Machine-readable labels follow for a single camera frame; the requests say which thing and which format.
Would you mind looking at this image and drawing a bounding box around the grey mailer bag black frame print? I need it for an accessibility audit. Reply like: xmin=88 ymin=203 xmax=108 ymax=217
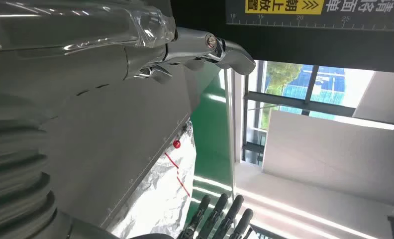
xmin=106 ymin=120 xmax=197 ymax=239

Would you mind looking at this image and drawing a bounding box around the green conveyor belt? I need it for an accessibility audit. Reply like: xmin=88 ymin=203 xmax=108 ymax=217
xmin=188 ymin=66 xmax=234 ymax=232

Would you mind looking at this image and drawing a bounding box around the black scale column with ruler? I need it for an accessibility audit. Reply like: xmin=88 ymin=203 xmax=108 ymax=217
xmin=170 ymin=0 xmax=394 ymax=74

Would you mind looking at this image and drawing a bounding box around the aluminium conveyor frame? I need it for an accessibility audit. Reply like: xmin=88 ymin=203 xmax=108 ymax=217
xmin=224 ymin=67 xmax=238 ymax=199

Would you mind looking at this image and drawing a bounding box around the window with dark frame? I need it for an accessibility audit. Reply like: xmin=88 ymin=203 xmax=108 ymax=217
xmin=241 ymin=60 xmax=376 ymax=166

